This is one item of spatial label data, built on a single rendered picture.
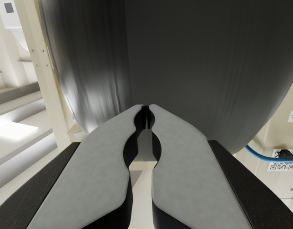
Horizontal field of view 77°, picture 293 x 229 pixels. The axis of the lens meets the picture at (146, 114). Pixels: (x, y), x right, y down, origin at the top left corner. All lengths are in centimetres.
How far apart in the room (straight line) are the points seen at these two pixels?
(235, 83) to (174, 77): 6
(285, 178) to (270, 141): 14
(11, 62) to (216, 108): 1066
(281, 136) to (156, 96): 42
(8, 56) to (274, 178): 1061
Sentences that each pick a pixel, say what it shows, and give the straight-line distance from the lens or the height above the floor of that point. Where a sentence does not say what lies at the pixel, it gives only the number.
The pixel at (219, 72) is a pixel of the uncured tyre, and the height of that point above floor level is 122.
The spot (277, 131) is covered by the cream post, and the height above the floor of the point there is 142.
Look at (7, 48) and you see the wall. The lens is 1074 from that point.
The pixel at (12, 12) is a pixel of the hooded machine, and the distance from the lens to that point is 437.
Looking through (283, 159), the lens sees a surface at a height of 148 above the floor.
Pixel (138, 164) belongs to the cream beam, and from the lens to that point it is 88.
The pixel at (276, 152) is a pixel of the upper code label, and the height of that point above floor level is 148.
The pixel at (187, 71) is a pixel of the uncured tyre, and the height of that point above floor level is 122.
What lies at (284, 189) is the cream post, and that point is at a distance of 70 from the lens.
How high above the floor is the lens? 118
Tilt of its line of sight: 25 degrees up
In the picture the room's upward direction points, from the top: 177 degrees clockwise
